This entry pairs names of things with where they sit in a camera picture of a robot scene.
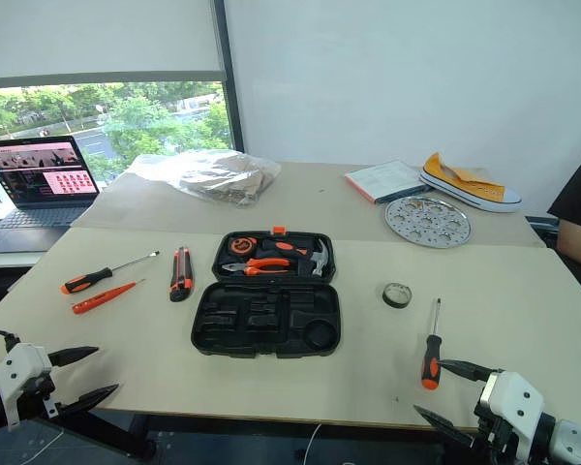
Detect book with orange edge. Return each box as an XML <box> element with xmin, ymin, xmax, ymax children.
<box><xmin>344</xmin><ymin>160</ymin><xmax>433</xmax><ymax>205</ymax></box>

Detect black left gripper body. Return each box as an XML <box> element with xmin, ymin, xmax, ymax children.
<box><xmin>17</xmin><ymin>368</ymin><xmax>63</xmax><ymax>419</ymax></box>

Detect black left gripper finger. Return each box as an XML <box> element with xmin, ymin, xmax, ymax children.
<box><xmin>46</xmin><ymin>345</ymin><xmax>100</xmax><ymax>368</ymax></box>
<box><xmin>56</xmin><ymin>383</ymin><xmax>121</xmax><ymax>419</ymax></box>

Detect blade screwdriver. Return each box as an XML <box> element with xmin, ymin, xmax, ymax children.
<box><xmin>60</xmin><ymin>250</ymin><xmax>162</xmax><ymax>295</ymax></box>

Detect orange handled pliers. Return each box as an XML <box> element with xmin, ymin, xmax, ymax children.
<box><xmin>220</xmin><ymin>257</ymin><xmax>292</xmax><ymax>278</ymax></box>

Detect white hanging cable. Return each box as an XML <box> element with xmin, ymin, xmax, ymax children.
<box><xmin>301</xmin><ymin>422</ymin><xmax>323</xmax><ymax>465</ymax></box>

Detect yellow canvas shoe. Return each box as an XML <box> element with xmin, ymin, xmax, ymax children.
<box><xmin>418</xmin><ymin>152</ymin><xmax>524</xmax><ymax>214</ymax></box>

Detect white roller blind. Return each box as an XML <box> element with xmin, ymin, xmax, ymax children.
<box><xmin>0</xmin><ymin>0</ymin><xmax>229</xmax><ymax>91</ymax></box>

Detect orange voltage tester pen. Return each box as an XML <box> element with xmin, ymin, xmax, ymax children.
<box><xmin>71</xmin><ymin>278</ymin><xmax>147</xmax><ymax>317</ymax></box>

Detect dark window frame post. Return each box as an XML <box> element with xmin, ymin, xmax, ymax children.
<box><xmin>211</xmin><ymin>0</ymin><xmax>246</xmax><ymax>154</ymax></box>

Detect black tool case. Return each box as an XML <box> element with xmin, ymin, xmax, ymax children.
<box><xmin>190</xmin><ymin>225</ymin><xmax>343</xmax><ymax>360</ymax></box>

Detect open laptop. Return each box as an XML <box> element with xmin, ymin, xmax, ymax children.
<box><xmin>0</xmin><ymin>135</ymin><xmax>102</xmax><ymax>255</ymax></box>

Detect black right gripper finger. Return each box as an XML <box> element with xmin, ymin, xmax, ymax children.
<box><xmin>437</xmin><ymin>358</ymin><xmax>505</xmax><ymax>385</ymax></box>
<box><xmin>412</xmin><ymin>404</ymin><xmax>476</xmax><ymax>449</ymax></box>

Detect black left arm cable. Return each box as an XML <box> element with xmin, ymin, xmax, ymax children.
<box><xmin>0</xmin><ymin>329</ymin><xmax>20</xmax><ymax>365</ymax></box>

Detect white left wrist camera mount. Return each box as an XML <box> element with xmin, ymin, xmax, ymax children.
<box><xmin>0</xmin><ymin>342</ymin><xmax>57</xmax><ymax>433</ymax></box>

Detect small claw hammer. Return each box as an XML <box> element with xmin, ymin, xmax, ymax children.
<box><xmin>260</xmin><ymin>237</ymin><xmax>333</xmax><ymax>279</ymax></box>

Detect black electrical tape roll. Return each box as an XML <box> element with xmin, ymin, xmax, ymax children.
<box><xmin>382</xmin><ymin>282</ymin><xmax>413</xmax><ymax>310</ymax></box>

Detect black orange utility knife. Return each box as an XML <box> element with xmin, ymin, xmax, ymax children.
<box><xmin>168</xmin><ymin>246</ymin><xmax>195</xmax><ymax>303</ymax></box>

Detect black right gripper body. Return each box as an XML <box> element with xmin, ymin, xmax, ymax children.
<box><xmin>473</xmin><ymin>407</ymin><xmax>515</xmax><ymax>457</ymax></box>

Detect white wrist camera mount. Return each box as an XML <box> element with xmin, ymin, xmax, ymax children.
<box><xmin>478</xmin><ymin>369</ymin><xmax>546</xmax><ymax>440</ymax></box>
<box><xmin>0</xmin><ymin>342</ymin><xmax>57</xmax><ymax>433</ymax></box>

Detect orange black tape measure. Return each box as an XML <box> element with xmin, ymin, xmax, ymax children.
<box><xmin>229</xmin><ymin>235</ymin><xmax>259</xmax><ymax>255</ymax></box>

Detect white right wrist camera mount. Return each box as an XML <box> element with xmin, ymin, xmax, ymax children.
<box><xmin>478</xmin><ymin>369</ymin><xmax>546</xmax><ymax>440</ymax></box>

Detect round perforated metal plate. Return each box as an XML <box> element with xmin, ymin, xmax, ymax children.
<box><xmin>383</xmin><ymin>194</ymin><xmax>473</xmax><ymax>250</ymax></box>

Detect clear plastic bag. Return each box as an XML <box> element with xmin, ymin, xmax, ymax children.
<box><xmin>124</xmin><ymin>148</ymin><xmax>283</xmax><ymax>209</ymax></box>

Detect person in black shirt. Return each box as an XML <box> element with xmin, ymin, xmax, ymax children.
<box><xmin>546</xmin><ymin>143</ymin><xmax>581</xmax><ymax>273</ymax></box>

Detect cross tip screwdriver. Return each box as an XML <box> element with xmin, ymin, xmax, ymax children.
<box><xmin>420</xmin><ymin>296</ymin><xmax>443</xmax><ymax>390</ymax></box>

